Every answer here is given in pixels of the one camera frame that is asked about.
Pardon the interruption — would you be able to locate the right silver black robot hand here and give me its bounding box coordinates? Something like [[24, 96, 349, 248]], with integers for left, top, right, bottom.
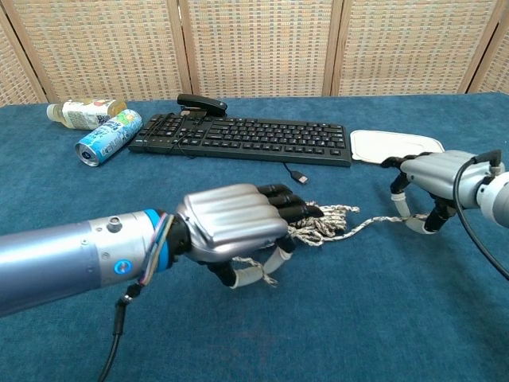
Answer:
[[380, 150, 498, 236]]

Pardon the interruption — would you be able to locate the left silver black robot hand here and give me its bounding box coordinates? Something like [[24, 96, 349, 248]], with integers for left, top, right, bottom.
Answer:
[[169, 183, 325, 290]]

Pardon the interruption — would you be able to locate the beige braided rope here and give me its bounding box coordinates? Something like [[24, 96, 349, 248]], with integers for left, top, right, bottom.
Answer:
[[232, 204, 430, 287]]

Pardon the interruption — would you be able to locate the white lidded food container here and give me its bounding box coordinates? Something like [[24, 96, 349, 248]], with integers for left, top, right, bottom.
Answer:
[[349, 129, 445, 163]]

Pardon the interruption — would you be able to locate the black computer keyboard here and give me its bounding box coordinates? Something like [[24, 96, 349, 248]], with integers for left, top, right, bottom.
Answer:
[[127, 113, 353, 168]]

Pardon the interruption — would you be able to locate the black stapler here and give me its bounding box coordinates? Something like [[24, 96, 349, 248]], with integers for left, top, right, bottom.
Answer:
[[177, 93, 228, 119]]

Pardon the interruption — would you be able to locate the woven bamboo screen panel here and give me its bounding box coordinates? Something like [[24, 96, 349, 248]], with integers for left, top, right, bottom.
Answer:
[[0, 7, 49, 107], [166, 0, 345, 99], [2, 0, 192, 103], [324, 0, 508, 96], [459, 19, 509, 95]]

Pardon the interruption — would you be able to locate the blue felt table mat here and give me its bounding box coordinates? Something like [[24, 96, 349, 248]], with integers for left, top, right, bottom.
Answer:
[[0, 92, 509, 382]]

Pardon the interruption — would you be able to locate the blue drink can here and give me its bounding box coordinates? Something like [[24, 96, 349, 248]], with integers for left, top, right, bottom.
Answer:
[[75, 108, 144, 168]]

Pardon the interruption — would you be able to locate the plastic tea bottle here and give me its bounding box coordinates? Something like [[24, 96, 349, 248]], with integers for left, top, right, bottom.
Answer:
[[46, 98, 128, 131]]

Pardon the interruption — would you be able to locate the black right hand cable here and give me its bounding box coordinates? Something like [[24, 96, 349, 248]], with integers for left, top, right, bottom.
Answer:
[[453, 149, 509, 282]]

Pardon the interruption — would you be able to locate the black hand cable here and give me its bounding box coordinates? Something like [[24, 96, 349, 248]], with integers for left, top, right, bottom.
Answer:
[[97, 283, 145, 382], [453, 149, 509, 282]]

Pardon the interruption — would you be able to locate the coloured wrist wire bundle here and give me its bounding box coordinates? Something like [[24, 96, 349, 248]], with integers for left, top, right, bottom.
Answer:
[[137, 212, 175, 286]]

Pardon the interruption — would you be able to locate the black left hand cable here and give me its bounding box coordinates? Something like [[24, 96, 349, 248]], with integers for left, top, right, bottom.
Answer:
[[97, 283, 145, 382]]

